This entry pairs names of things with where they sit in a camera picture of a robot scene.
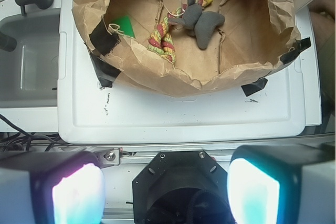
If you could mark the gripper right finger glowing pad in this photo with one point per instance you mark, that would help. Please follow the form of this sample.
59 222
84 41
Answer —
282 183

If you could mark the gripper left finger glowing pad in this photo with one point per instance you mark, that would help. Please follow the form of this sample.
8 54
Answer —
51 187

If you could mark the grey toy sink basin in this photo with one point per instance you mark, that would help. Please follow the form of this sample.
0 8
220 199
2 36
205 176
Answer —
29 74

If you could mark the green rectangular block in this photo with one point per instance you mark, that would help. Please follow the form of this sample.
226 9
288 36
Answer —
124 25

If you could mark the brown paper bag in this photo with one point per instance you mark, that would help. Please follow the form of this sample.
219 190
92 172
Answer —
257 39

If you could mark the grey plush elephant toy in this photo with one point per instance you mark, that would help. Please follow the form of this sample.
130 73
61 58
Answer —
199 23

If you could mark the aluminium frame rail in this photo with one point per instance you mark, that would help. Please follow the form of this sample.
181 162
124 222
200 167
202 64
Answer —
114 155

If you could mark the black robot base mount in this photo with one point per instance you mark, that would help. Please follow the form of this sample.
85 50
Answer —
181 188

